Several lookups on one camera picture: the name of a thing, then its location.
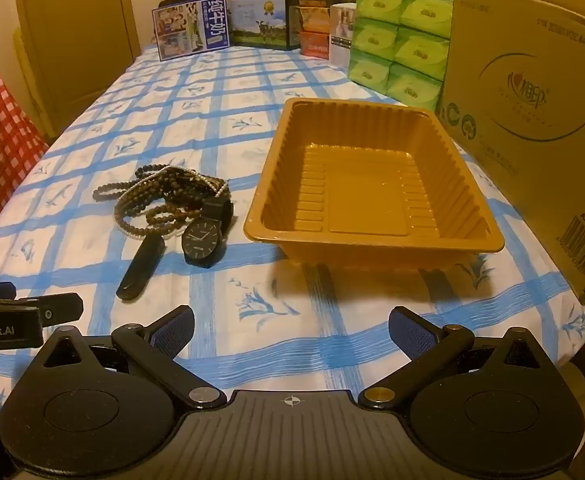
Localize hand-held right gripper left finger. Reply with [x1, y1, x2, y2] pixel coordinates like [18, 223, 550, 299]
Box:
[37, 305, 228, 411]

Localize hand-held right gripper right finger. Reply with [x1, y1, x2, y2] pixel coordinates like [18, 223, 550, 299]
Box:
[357, 305, 545, 411]

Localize black oblong band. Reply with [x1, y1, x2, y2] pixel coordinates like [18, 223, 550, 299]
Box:
[116, 235, 166, 302]

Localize black wristwatch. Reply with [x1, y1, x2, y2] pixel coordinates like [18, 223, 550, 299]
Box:
[181, 195, 236, 268]

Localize brown bead bracelet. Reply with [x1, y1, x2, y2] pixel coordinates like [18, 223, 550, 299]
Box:
[114, 180, 200, 240]

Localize yellow plastic tray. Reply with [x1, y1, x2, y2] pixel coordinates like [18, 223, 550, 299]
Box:
[244, 97, 506, 266]

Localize red checked cloth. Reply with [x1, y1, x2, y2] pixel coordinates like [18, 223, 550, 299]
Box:
[0, 71, 50, 256]

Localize blue checked floral cloth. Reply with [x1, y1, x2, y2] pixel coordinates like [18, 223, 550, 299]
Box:
[0, 42, 585, 433]

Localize large cardboard box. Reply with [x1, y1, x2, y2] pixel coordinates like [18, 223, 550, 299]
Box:
[435, 0, 585, 303]

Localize wooden door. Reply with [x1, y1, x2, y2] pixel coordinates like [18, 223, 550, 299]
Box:
[12, 0, 143, 131]

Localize stack of green tissue packs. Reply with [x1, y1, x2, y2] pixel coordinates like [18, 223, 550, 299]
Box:
[347, 0, 454, 111]

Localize blue milk carton box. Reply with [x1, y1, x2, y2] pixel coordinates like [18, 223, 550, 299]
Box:
[152, 0, 232, 62]

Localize white photo box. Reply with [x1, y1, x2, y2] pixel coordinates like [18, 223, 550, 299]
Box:
[329, 2, 358, 68]

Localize green cow gift box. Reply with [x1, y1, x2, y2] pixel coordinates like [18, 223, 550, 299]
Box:
[230, 0, 298, 52]

